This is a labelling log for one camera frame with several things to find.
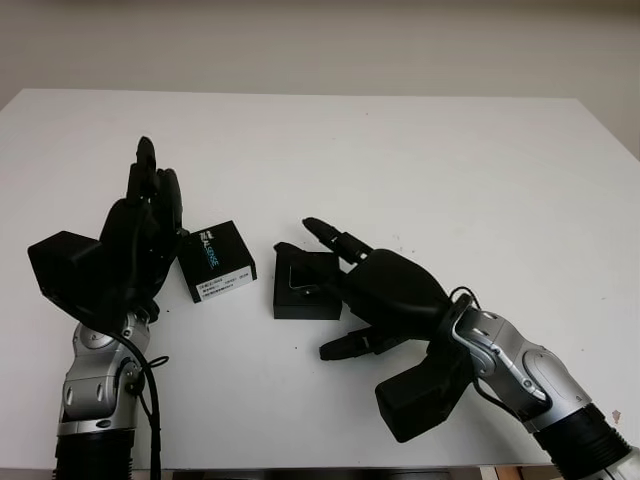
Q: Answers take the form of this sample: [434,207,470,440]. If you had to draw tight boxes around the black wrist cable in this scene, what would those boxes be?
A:
[104,324,171,474]
[447,284,539,426]

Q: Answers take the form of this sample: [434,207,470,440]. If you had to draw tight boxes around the black camera box base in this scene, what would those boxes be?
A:
[272,247,345,322]

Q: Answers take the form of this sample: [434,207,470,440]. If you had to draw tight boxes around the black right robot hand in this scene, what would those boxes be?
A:
[273,217,472,362]

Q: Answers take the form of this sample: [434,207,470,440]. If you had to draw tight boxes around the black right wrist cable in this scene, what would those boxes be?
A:
[447,284,539,426]

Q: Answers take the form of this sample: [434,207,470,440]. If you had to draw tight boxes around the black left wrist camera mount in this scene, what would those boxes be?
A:
[27,230,126,326]

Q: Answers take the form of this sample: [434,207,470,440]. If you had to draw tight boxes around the black printed box lid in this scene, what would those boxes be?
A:
[177,219,258,305]

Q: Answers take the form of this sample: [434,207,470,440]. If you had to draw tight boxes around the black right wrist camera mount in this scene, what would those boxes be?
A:
[374,339,471,430]

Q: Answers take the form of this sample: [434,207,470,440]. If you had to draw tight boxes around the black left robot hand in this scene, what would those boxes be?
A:
[97,135,192,321]

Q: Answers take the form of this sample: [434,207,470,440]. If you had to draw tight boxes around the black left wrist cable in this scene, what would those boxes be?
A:
[104,324,171,474]

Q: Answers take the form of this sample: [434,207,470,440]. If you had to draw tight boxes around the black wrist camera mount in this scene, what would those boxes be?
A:
[374,339,471,430]
[27,230,126,326]

